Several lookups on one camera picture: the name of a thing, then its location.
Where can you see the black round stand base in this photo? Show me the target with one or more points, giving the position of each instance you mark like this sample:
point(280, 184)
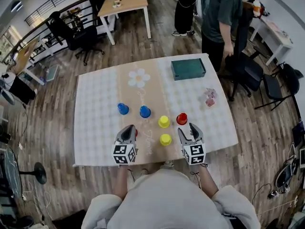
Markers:
point(39, 173)

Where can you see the black folding chair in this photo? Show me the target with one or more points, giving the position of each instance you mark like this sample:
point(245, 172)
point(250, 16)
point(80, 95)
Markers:
point(274, 87)

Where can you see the person's right shoe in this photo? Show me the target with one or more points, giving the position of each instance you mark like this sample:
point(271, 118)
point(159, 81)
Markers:
point(168, 163)

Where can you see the blue paper cup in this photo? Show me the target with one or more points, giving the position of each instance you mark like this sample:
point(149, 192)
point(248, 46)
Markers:
point(145, 111)
point(123, 108)

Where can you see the grey backpack rig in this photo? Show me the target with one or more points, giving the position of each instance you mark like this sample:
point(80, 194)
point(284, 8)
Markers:
point(286, 175)

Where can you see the black metal railing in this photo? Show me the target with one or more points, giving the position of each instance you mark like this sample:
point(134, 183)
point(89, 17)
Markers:
point(59, 0)

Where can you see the dark marble round table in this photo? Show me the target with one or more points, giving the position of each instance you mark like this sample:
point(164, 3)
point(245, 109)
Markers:
point(9, 170)

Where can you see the white box appliance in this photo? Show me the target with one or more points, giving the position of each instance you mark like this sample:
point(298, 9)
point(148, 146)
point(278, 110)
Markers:
point(302, 157)

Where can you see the green floor tray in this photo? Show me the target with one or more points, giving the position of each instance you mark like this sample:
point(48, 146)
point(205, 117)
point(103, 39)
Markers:
point(52, 73)

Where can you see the yellow paper cup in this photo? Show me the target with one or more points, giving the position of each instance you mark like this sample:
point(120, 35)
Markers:
point(165, 139)
point(164, 121)

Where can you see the checked flower tablecloth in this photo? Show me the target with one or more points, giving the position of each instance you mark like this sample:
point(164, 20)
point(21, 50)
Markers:
point(100, 118)

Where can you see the black floor box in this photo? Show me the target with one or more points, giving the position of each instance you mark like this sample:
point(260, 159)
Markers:
point(69, 221)

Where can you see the person's white shirt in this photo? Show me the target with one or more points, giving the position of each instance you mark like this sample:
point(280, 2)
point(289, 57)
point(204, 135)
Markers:
point(166, 199)

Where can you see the black office chair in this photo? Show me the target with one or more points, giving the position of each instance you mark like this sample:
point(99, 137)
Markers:
point(247, 73)
point(76, 36)

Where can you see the person's left shoe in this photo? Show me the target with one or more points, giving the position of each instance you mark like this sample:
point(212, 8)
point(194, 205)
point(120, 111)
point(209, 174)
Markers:
point(144, 172)

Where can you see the person's right forearm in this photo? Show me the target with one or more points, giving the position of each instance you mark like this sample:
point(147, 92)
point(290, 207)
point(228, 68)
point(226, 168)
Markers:
point(208, 180)

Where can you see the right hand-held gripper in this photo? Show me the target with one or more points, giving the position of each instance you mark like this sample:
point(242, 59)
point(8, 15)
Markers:
point(195, 154)

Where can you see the white table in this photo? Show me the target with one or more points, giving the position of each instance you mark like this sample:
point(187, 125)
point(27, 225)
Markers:
point(274, 31)

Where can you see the red paper cup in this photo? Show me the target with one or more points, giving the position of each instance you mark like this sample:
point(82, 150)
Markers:
point(182, 118)
point(136, 132)

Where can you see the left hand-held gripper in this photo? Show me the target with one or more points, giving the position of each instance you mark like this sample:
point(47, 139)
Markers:
point(122, 154)

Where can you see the person's shoe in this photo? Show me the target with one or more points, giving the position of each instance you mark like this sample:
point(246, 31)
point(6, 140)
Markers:
point(144, 172)
point(168, 163)

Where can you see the person's left forearm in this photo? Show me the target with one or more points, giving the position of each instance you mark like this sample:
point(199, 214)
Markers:
point(122, 182)

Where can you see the dark green box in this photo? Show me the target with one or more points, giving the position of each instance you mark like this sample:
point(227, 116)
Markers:
point(188, 68)

